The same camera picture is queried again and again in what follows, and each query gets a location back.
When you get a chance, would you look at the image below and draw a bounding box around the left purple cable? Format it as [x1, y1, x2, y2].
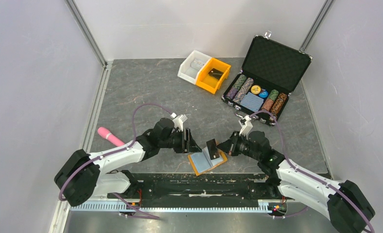
[58, 103, 176, 202]

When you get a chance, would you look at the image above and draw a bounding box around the yellow dealer button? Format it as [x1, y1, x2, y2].
[250, 85, 262, 95]

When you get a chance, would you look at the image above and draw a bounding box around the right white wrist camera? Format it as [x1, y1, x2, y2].
[238, 115, 253, 136]

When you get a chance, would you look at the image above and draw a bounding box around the yellow plastic bin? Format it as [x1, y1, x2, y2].
[196, 58, 231, 94]

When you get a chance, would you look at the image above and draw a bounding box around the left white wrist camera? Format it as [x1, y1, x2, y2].
[170, 113, 188, 132]

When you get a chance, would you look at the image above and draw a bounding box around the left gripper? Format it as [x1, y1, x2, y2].
[159, 128, 202, 153]

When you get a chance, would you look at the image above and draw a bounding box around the blue dealer button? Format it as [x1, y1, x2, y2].
[258, 90, 268, 99]

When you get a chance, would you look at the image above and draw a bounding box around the white plastic bin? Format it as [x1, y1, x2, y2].
[177, 50, 212, 85]

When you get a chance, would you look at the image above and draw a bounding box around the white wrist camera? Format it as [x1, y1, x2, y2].
[238, 115, 253, 136]
[170, 113, 188, 132]

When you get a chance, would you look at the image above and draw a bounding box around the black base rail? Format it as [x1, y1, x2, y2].
[118, 173, 283, 208]

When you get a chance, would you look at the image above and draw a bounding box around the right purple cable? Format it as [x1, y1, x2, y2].
[249, 109, 375, 233]

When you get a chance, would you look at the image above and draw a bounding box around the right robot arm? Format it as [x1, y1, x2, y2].
[217, 131, 375, 233]

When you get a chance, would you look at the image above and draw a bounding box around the purple cable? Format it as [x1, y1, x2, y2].
[249, 109, 375, 233]
[58, 103, 176, 202]

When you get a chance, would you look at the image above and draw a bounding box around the clear item in white bin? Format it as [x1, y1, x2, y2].
[190, 58, 205, 70]

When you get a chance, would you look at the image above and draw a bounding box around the yellow leather card holder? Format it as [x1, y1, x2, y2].
[187, 147, 228, 176]

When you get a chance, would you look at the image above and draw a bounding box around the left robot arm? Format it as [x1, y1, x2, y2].
[54, 118, 202, 206]

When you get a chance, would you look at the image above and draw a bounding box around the black poker chip case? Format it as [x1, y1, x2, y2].
[221, 32, 313, 126]

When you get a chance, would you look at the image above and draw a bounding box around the pink cylindrical toy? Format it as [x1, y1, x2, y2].
[97, 127, 125, 147]

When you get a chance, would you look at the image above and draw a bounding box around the dark card in yellow bin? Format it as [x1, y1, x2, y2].
[208, 68, 223, 80]

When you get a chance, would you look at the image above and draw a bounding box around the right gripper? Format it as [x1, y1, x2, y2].
[216, 131, 260, 161]

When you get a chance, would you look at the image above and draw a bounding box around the blue playing card deck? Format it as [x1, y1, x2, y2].
[240, 92, 264, 112]

